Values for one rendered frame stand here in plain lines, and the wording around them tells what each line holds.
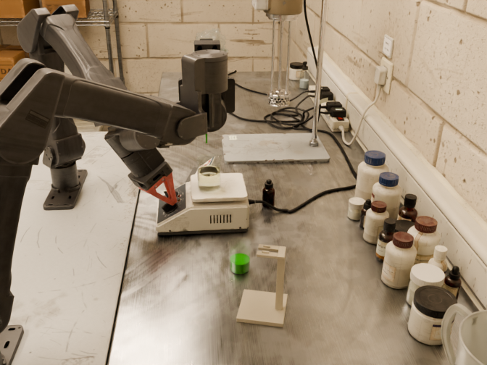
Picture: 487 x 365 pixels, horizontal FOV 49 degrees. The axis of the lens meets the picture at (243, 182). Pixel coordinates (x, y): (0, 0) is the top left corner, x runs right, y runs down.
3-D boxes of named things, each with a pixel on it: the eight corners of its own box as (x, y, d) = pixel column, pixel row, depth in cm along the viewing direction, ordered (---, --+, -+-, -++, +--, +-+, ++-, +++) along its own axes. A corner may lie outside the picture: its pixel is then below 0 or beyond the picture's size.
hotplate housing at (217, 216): (156, 237, 114) (153, 205, 110) (158, 207, 125) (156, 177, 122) (259, 233, 116) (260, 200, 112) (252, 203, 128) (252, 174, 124)
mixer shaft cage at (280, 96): (268, 107, 148) (271, 14, 137) (265, 99, 154) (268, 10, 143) (292, 106, 149) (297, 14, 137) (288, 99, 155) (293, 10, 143)
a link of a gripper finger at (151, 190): (177, 189, 120) (152, 158, 116) (190, 195, 114) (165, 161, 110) (154, 209, 118) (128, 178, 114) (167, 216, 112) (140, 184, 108)
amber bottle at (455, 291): (446, 292, 98) (453, 259, 95) (459, 300, 96) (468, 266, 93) (437, 299, 97) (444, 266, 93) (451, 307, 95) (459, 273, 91)
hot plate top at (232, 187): (190, 203, 111) (190, 198, 111) (190, 177, 122) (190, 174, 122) (248, 200, 113) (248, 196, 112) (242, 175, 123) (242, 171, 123)
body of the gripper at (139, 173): (153, 162, 117) (133, 136, 113) (172, 169, 108) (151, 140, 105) (131, 182, 115) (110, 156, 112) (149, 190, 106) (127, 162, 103)
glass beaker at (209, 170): (206, 198, 112) (206, 163, 109) (191, 188, 116) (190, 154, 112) (228, 190, 116) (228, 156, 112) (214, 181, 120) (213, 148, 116)
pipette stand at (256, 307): (236, 321, 91) (236, 259, 85) (243, 292, 98) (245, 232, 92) (282, 327, 90) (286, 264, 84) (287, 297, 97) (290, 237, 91)
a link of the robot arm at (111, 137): (153, 142, 107) (132, 115, 104) (135, 161, 104) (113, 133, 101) (135, 144, 112) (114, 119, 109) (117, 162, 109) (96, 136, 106)
